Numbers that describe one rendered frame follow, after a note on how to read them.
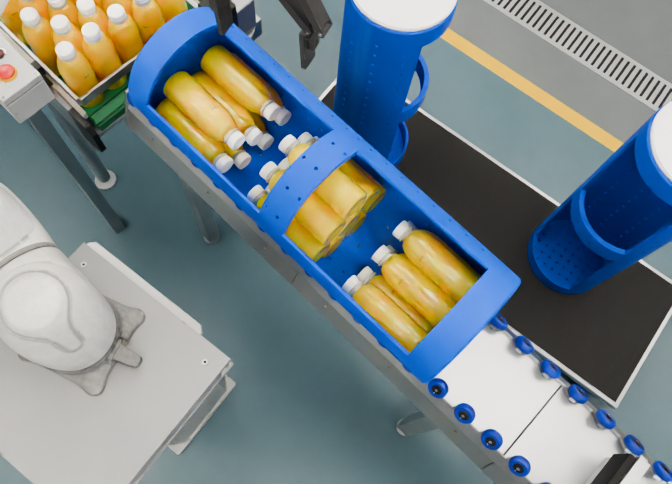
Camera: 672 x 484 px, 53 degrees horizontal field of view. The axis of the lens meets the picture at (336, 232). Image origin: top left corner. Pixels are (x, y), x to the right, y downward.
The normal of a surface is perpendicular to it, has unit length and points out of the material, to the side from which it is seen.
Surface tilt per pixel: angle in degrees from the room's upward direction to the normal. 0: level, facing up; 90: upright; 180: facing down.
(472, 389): 0
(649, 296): 0
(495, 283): 23
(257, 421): 0
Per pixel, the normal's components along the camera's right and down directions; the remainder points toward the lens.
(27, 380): 0.06, -0.33
